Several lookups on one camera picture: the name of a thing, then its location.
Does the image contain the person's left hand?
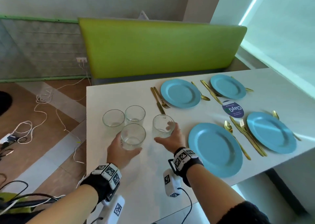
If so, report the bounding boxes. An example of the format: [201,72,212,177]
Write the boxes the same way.
[107,132,143,170]

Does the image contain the person's right hand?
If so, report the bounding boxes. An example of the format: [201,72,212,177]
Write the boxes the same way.
[154,122,186,155]

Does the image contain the clear drinking glass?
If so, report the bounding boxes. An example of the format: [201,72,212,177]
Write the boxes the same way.
[152,114,176,139]
[102,109,126,128]
[120,123,147,150]
[125,105,146,126]

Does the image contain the person's left forearm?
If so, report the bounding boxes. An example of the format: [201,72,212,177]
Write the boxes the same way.
[27,184,99,224]

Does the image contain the person's right forearm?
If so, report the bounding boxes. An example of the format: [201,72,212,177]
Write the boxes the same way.
[185,165,246,224]

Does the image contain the gold knife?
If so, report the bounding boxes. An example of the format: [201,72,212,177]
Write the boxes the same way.
[229,116,265,157]
[200,80,223,106]
[150,87,166,115]

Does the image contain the gold fork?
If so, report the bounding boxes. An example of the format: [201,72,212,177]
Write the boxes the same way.
[239,118,268,157]
[154,86,171,109]
[202,80,222,98]

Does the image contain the blue plate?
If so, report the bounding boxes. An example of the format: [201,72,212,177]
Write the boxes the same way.
[188,122,243,178]
[210,74,247,100]
[160,79,201,109]
[247,112,297,154]

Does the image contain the gold spoon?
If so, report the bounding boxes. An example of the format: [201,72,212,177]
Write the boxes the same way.
[224,120,252,161]
[231,76,254,93]
[191,81,211,101]
[272,110,302,142]

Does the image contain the round dark blue sticker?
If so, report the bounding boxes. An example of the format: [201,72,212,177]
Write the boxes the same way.
[222,100,245,119]

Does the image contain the green bench backrest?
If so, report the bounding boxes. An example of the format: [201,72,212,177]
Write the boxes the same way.
[78,18,247,79]

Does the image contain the grey bench seat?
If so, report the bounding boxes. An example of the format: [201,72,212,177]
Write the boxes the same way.
[91,57,251,86]

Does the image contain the black sleeve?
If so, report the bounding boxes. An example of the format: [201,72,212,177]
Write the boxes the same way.
[216,200,272,224]

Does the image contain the white power strip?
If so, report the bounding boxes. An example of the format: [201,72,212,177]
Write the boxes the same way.
[0,133,18,146]

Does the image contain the yellow-green object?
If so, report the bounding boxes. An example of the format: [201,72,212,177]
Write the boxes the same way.
[0,192,36,213]

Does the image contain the black round object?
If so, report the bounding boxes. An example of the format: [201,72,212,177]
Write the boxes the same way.
[0,91,13,116]

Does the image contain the green framed mesh panel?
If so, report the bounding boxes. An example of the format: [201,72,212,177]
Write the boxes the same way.
[0,15,92,83]

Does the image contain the white window blind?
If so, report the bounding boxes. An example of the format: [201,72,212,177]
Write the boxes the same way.
[210,0,315,87]

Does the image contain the black wrist strap with markers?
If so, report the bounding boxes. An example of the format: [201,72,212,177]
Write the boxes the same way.
[80,163,122,205]
[168,148,204,188]

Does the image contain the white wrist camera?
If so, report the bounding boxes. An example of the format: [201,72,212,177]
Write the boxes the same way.
[92,194,125,224]
[163,168,183,198]

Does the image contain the black camera cable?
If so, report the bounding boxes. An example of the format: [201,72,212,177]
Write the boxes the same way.
[178,187,194,224]

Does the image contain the long white cable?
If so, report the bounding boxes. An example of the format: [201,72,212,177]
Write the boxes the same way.
[34,61,92,188]

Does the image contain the coiled white cable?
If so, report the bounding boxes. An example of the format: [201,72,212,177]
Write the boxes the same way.
[7,105,48,144]

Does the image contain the black floor cables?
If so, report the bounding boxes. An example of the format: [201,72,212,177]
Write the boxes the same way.
[0,173,66,215]

